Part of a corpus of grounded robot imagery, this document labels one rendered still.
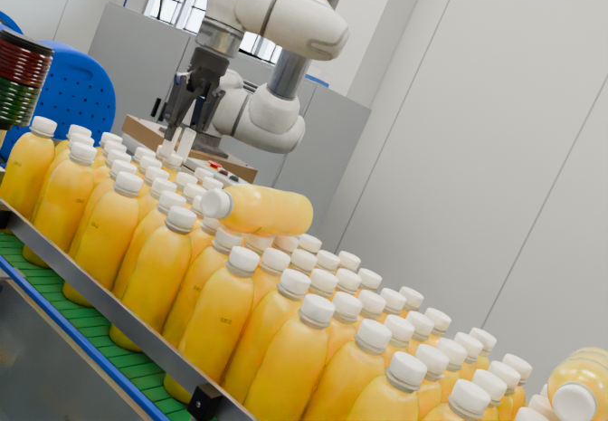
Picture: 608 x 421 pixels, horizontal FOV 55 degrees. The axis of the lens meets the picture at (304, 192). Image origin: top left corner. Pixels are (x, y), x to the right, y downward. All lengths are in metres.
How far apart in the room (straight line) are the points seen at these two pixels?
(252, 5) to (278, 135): 0.75
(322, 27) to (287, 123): 0.72
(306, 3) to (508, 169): 2.61
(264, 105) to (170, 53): 1.97
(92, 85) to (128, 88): 2.65
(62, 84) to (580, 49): 3.00
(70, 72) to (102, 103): 0.11
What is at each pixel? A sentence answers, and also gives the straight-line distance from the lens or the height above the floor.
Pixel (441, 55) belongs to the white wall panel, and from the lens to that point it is 4.05.
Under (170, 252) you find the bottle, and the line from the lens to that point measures 0.83.
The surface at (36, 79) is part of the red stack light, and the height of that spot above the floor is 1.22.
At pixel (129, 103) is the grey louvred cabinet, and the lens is 3.96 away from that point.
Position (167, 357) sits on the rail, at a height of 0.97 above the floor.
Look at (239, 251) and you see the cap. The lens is 0.76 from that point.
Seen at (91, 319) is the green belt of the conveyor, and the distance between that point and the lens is 0.95.
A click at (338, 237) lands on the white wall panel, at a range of 4.14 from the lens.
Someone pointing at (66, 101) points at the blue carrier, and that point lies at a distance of 1.35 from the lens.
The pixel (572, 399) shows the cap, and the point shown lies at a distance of 0.68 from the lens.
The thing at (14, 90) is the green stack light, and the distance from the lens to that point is 0.76.
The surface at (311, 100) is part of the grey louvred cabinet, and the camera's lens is 2.87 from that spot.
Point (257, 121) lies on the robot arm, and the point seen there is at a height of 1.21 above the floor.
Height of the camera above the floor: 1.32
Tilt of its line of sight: 8 degrees down
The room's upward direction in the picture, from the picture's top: 24 degrees clockwise
